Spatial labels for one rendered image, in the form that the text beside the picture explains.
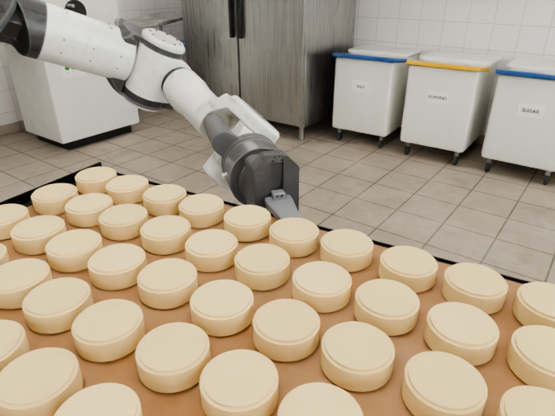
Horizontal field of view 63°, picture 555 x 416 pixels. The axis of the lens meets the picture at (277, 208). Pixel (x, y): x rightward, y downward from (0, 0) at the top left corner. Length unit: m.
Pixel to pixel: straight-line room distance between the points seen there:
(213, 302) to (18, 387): 0.14
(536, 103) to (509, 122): 0.21
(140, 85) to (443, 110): 3.08
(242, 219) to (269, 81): 3.70
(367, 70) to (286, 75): 0.68
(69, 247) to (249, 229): 0.17
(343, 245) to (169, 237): 0.17
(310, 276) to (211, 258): 0.09
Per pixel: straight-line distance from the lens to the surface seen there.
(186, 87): 0.81
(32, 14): 0.83
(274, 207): 0.51
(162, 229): 0.47
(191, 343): 0.33
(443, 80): 3.70
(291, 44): 3.95
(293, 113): 4.05
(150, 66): 0.85
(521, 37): 4.22
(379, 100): 3.91
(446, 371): 0.33
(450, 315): 0.37
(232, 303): 0.36
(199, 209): 0.50
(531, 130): 3.62
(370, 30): 4.61
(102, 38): 0.85
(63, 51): 0.84
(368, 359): 0.32
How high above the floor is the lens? 1.34
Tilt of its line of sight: 27 degrees down
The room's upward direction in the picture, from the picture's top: straight up
